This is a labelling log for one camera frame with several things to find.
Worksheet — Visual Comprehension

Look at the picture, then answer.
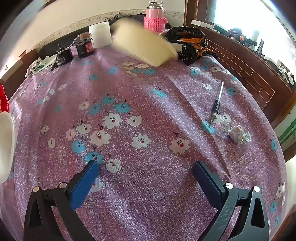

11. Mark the white flat box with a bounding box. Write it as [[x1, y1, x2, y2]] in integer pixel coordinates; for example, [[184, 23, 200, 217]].
[[191, 20, 214, 28]]

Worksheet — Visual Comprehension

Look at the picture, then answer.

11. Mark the crumpled printed candy wrapper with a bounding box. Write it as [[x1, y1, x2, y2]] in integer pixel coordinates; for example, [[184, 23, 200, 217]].
[[228, 125, 252, 144]]

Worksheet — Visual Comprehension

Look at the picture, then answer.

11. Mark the black round motor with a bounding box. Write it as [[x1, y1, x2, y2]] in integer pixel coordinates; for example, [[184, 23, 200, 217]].
[[55, 45, 73, 66]]

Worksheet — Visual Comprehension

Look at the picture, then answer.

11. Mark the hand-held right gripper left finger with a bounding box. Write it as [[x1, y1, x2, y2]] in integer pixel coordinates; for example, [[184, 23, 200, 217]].
[[23, 159, 100, 241]]

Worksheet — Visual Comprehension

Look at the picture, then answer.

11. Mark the silver black pen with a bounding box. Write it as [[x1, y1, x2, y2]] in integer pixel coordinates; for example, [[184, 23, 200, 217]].
[[209, 80, 224, 122]]

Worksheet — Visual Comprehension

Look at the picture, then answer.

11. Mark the large white bowl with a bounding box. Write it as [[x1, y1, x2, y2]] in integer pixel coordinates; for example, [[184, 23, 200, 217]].
[[0, 112, 17, 183]]

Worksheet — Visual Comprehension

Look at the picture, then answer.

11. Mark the cream ribbed bowl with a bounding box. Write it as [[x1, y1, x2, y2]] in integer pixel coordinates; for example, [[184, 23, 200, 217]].
[[113, 18, 178, 67]]

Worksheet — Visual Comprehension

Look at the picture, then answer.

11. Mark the clear crumpled wrapper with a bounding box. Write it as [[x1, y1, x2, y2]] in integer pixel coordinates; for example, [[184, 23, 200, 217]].
[[217, 113, 232, 132]]

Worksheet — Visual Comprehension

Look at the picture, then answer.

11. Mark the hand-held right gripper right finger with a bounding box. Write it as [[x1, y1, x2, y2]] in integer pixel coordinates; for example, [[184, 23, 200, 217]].
[[193, 161, 270, 241]]

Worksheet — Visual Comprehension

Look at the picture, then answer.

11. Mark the black sofa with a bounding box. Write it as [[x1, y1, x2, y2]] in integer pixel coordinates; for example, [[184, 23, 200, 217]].
[[38, 13, 148, 61]]

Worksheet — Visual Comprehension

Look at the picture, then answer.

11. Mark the white plastic jar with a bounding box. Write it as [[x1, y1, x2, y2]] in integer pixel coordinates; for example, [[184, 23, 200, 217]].
[[89, 21, 112, 49]]

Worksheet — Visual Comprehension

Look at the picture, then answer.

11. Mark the dark jar with red label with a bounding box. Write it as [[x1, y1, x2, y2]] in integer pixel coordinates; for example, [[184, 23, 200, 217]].
[[73, 32, 94, 59]]

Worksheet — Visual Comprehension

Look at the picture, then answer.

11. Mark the purple floral tablecloth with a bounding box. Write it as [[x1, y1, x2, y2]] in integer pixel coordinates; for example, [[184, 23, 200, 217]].
[[0, 47, 288, 241]]

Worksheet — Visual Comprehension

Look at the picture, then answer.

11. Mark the black orange patterned scarf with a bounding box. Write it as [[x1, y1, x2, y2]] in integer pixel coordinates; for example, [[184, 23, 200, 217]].
[[159, 26, 216, 66]]

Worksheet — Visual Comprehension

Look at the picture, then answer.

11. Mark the pink thermos bottle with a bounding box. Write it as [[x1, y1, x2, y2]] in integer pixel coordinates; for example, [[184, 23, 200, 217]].
[[144, 0, 167, 36]]

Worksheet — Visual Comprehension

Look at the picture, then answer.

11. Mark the pile of windowsill tools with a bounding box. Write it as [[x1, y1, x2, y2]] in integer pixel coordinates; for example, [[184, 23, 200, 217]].
[[214, 24, 296, 90]]

